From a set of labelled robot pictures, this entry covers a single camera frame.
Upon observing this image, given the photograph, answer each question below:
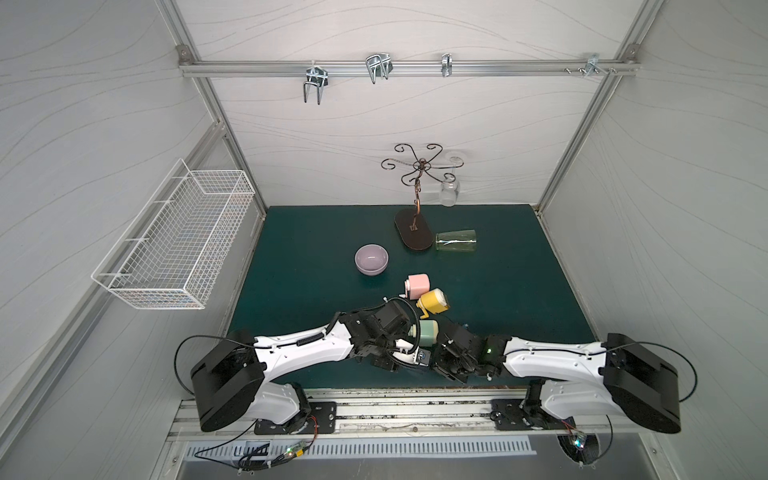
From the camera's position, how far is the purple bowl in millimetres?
990

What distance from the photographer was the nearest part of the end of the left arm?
23.0 inches

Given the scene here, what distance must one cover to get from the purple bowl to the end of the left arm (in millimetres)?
311
